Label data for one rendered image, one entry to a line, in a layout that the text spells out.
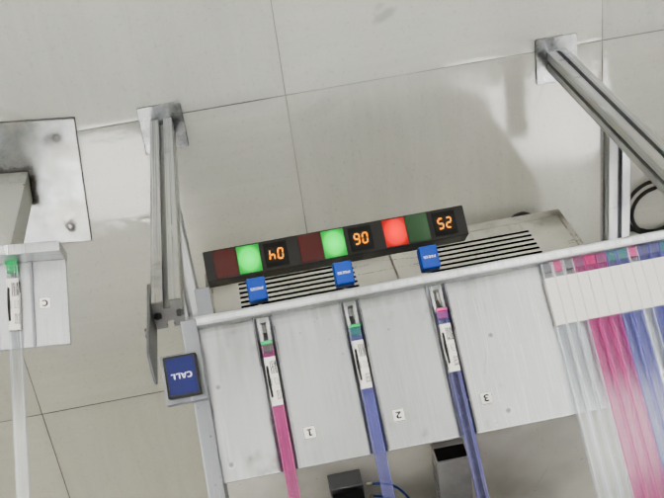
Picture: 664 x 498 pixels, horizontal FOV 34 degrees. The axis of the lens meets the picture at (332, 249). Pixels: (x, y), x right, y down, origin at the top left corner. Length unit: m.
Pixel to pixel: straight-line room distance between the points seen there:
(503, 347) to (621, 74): 0.91
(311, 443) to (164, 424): 1.05
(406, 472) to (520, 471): 0.18
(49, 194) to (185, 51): 0.37
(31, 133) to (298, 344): 0.84
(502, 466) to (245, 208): 0.72
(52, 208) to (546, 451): 0.99
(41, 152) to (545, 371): 1.05
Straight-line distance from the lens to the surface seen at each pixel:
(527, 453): 1.71
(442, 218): 1.40
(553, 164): 2.18
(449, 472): 1.63
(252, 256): 1.38
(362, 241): 1.38
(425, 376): 1.34
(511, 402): 1.35
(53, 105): 2.00
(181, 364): 1.30
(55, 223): 2.08
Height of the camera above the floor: 1.85
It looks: 60 degrees down
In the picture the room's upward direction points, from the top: 163 degrees clockwise
